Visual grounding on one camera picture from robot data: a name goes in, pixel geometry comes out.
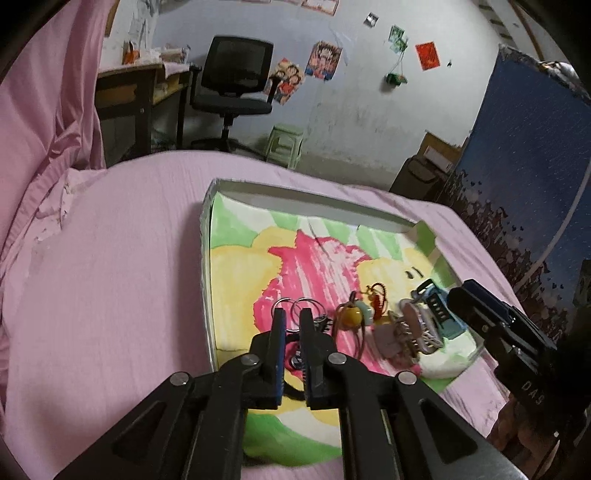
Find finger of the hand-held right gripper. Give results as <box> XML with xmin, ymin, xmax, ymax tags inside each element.
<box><xmin>462</xmin><ymin>279</ymin><xmax>516</xmax><ymax>322</ymax></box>
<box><xmin>447</xmin><ymin>285</ymin><xmax>507</xmax><ymax>345</ymax></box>

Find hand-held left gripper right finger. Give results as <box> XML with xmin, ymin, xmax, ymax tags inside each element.
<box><xmin>299</xmin><ymin>308</ymin><xmax>532</xmax><ymax>480</ymax></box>

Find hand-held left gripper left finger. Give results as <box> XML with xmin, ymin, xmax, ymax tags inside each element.
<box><xmin>55</xmin><ymin>308</ymin><xmax>289</xmax><ymax>480</ymax></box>

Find blue hair clip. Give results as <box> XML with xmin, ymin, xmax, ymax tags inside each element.
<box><xmin>410</xmin><ymin>279</ymin><xmax>468</xmax><ymax>340</ymax></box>

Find silver wire bangles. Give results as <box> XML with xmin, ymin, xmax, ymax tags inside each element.
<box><xmin>272</xmin><ymin>296</ymin><xmax>331</xmax><ymax>333</ymax></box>

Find brown cord yellow bead bracelet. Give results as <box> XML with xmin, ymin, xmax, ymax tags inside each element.
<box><xmin>335</xmin><ymin>291</ymin><xmax>376</xmax><ymax>361</ymax></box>

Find red cord charm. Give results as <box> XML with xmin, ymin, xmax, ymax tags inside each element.
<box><xmin>366</xmin><ymin>282</ymin><xmax>387</xmax><ymax>321</ymax></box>

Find shallow white cardboard box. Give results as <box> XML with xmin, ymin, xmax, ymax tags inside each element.
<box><xmin>199</xmin><ymin>178</ymin><xmax>485</xmax><ymax>467</ymax></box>

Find person's right hand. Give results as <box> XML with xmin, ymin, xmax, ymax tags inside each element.
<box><xmin>492</xmin><ymin>394</ymin><xmax>555</xmax><ymax>457</ymax></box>

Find beige hair claw clip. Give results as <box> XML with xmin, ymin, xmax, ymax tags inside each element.
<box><xmin>373</xmin><ymin>318</ymin><xmax>419</xmax><ymax>363</ymax></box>

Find colourful painted paper sheet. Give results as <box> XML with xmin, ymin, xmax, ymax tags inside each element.
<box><xmin>210</xmin><ymin>191</ymin><xmax>478</xmax><ymax>464</ymax></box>

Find blue starry cloth wardrobe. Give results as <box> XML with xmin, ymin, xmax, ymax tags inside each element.
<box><xmin>438</xmin><ymin>44</ymin><xmax>591</xmax><ymax>352</ymax></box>

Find dark bag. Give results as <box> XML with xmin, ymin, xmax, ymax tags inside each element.
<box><xmin>389</xmin><ymin>157</ymin><xmax>451</xmax><ymax>201</ymax></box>

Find pink bed sheet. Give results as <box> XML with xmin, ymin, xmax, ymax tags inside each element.
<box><xmin>0</xmin><ymin>150</ymin><xmax>527</xmax><ymax>480</ymax></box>

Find green plastic stool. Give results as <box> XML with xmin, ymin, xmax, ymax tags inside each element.
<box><xmin>264</xmin><ymin>124</ymin><xmax>303</xmax><ymax>169</ymax></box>

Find black office chair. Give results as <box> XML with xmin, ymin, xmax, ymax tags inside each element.
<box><xmin>188</xmin><ymin>35</ymin><xmax>281</xmax><ymax>153</ymax></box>

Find wooden desk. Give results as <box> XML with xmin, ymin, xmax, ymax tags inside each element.
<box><xmin>95</xmin><ymin>62</ymin><xmax>195</xmax><ymax>167</ymax></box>

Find pink curtain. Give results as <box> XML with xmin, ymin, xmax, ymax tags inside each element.
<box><xmin>0</xmin><ymin>0</ymin><xmax>121</xmax><ymax>259</ymax></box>

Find black hair tie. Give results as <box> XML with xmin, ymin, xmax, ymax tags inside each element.
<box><xmin>284</xmin><ymin>340</ymin><xmax>305</xmax><ymax>370</ymax></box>

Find red paper wall decoration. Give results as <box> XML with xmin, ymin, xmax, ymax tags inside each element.
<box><xmin>414</xmin><ymin>41</ymin><xmax>439</xmax><ymax>71</ymax></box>

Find family cartoon wall poster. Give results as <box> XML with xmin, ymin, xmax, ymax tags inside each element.
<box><xmin>270</xmin><ymin>58</ymin><xmax>305</xmax><ymax>106</ymax></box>

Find anime wall poster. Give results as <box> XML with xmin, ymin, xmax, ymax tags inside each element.
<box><xmin>305</xmin><ymin>41</ymin><xmax>343</xmax><ymax>81</ymax></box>

